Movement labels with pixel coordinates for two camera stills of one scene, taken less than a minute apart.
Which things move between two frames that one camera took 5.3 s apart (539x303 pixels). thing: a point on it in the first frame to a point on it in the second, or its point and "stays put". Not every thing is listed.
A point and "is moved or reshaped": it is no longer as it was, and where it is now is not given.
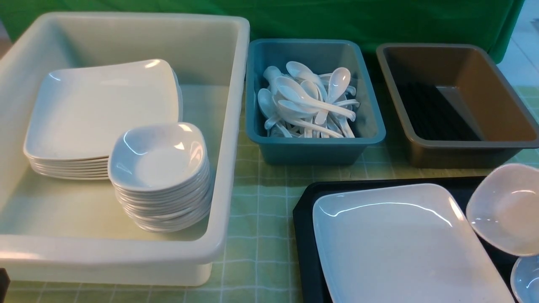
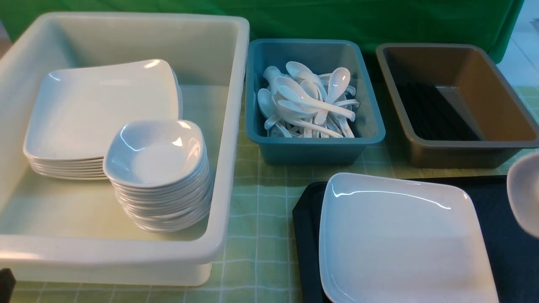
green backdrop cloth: [493, 22] stays put
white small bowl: [502, 208] to [158, 153]
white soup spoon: [287, 89] stays put
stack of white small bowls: [161, 174] stays put
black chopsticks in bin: [431, 116] stays put
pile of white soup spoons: [302, 104] stays put
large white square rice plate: [410, 243] is moved or reshaped
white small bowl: [524, 279] to [523, 190]
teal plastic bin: [322, 56] stays put
